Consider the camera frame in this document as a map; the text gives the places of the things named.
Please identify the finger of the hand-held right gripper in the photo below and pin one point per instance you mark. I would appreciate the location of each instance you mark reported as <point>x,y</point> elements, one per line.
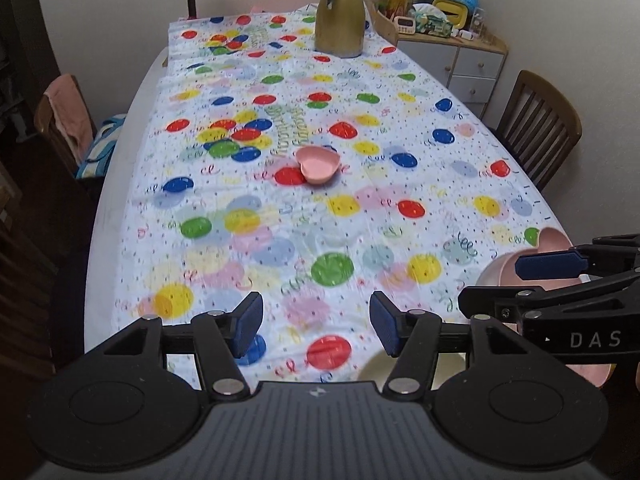
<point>545,265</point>
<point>550,300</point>

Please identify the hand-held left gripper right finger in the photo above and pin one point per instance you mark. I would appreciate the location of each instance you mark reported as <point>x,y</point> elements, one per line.
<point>385,325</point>

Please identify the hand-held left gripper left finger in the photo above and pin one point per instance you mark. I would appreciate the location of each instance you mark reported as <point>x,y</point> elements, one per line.
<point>249,322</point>

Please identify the pink bowl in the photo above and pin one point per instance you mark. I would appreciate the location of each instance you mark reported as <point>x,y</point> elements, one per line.
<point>500,270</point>

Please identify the pink heart-shaped dish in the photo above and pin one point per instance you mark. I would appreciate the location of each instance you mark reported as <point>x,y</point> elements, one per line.
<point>317,162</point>

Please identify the dark wooden slatted chair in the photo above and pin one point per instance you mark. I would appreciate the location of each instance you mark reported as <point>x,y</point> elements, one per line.
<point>540,120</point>

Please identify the balloon printed tablecloth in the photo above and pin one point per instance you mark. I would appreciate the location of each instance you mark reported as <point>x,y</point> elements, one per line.
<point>300,185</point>

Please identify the white drawer cabinet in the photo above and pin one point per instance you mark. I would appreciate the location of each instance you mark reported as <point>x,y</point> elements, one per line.
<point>470,70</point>

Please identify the blue striped bag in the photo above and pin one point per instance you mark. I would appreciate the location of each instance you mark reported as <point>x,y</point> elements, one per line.
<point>102,147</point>

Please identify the yellow storage box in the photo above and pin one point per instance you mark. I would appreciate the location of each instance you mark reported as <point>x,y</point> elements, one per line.
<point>452,12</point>

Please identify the green tissue box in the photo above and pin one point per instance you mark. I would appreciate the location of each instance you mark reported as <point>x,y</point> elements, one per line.
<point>431,20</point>

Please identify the wooden chair with towel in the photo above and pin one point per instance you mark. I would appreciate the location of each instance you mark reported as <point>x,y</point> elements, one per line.
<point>60,125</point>

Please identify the white kitchen timer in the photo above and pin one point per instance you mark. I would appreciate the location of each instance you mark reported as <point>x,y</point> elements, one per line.
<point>404,25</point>

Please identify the pink towel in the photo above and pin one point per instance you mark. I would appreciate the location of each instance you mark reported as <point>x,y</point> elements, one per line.
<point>70,105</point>

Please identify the wooden desktop organizer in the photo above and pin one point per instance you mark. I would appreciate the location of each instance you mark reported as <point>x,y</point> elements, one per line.
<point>382,22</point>

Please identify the gold thermos jug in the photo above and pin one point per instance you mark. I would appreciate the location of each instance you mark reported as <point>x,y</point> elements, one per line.
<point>340,15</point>

